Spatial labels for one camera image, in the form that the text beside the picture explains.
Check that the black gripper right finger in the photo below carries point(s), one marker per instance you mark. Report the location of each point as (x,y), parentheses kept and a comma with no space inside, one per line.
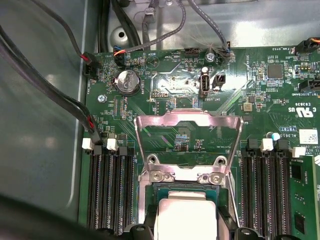
(225,230)

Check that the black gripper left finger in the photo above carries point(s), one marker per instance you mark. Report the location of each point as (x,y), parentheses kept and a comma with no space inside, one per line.
(148,227)

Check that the silver CPU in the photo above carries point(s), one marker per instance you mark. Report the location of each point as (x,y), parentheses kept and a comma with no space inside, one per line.
(186,217)

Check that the metal socket cover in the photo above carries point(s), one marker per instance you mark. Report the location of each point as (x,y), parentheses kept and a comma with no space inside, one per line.
(150,121)

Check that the CPU socket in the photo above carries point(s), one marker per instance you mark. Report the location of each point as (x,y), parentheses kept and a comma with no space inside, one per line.
(160,177)

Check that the installed green RAM stick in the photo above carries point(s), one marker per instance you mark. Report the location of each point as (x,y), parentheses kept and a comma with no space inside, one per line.
(302,200)

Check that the small blue capacitor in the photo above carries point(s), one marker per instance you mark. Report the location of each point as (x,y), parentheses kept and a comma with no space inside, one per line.
(275,136)

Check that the white board label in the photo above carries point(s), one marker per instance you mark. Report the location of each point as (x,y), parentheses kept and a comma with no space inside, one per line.
(308,137)

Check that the black open PC case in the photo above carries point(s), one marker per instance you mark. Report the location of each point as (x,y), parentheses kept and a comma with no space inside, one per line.
(37,162)

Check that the silver board screw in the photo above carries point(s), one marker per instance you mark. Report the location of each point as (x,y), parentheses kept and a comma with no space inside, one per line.
(209,57)
(101,98)

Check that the internal USB port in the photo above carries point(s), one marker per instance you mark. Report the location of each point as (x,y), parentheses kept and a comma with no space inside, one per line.
(204,86)

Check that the green motherboard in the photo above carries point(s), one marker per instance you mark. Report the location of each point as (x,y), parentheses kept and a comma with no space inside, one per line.
(250,85)

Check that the silver coin battery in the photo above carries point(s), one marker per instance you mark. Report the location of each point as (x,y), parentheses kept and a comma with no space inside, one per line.
(127,81)

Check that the black square chip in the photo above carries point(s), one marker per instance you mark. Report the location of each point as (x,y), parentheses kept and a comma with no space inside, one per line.
(275,71)

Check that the black flat board connector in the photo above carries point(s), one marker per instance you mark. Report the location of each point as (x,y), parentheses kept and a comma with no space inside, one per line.
(310,86)

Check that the black fan connector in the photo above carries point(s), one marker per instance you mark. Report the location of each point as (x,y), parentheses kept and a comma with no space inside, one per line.
(91,63)

